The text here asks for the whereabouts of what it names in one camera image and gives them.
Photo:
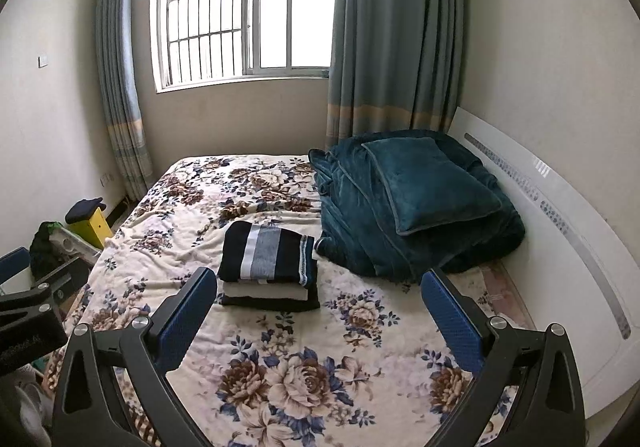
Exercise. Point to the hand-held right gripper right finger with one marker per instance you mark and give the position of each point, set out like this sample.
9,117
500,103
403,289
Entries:
452,317

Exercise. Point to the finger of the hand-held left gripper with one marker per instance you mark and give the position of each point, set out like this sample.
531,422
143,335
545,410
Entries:
12,267

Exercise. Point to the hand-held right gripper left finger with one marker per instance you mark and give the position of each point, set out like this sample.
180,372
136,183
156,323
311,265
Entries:
185,317

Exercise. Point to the dark striped knit sweater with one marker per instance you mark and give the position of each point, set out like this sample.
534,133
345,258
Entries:
265,252

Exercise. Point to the black bag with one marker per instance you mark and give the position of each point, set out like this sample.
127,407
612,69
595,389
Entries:
40,252

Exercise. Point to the pink bed sheet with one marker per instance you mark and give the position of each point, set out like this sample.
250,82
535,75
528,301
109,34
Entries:
495,287

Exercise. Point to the white plastic object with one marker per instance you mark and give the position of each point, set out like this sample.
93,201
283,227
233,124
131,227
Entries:
75,244

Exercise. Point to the white folded garment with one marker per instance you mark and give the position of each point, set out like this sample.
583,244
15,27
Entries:
265,291

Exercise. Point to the black folded garment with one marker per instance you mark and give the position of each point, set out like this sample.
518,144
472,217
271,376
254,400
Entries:
270,305

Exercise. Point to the yellow stool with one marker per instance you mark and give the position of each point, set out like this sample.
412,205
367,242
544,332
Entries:
92,229

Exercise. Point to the dark stool cushion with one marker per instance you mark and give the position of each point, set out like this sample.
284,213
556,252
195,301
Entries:
82,209

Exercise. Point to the white headboard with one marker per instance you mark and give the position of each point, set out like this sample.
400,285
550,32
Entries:
565,277

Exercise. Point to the floral plush blanket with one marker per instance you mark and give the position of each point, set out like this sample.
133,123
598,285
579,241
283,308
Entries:
300,367

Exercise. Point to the teal pillow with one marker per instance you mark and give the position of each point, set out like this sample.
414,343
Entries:
435,187

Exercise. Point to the teal quilt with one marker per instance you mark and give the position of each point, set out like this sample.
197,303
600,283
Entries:
350,227

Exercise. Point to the narrow blue-grey curtain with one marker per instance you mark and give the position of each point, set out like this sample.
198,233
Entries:
122,102

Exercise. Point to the wide blue-grey curtain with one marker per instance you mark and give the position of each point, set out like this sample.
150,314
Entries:
395,37

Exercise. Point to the window with metal grille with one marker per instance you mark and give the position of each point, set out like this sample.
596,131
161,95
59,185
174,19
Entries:
250,2

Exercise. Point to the white wall outlet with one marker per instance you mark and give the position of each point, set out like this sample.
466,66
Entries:
106,178

